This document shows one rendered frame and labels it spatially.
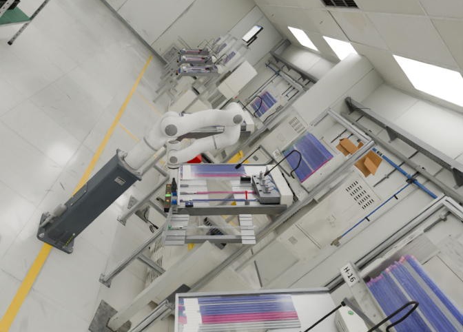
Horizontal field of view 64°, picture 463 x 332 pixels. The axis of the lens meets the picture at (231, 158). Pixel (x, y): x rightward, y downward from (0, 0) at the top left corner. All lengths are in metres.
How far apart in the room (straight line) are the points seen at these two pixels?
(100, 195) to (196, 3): 8.90
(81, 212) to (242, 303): 1.22
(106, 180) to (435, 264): 1.78
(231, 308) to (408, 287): 0.72
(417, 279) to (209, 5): 9.88
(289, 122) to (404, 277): 2.46
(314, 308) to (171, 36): 9.72
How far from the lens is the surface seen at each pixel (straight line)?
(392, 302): 1.66
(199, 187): 2.68
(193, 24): 10.91
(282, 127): 3.84
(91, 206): 2.48
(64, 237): 2.65
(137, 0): 10.95
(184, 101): 7.00
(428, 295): 1.61
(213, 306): 1.74
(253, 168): 3.02
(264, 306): 1.77
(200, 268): 2.69
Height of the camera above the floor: 1.61
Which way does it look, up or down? 11 degrees down
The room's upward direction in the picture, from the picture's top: 48 degrees clockwise
